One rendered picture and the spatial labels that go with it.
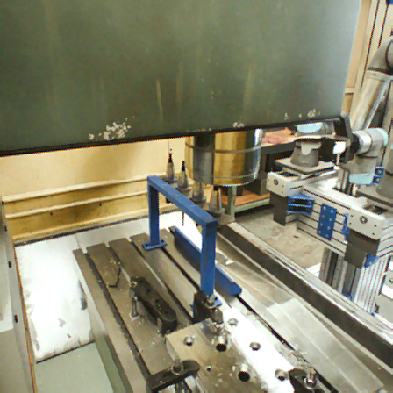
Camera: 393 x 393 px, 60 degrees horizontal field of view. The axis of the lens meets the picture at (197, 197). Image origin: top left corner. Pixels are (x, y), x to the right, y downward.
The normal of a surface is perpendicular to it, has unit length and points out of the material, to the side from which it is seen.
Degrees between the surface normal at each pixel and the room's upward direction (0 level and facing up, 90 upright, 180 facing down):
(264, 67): 90
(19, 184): 89
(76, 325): 24
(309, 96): 90
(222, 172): 90
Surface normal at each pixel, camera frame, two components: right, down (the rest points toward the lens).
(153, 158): 0.50, 0.35
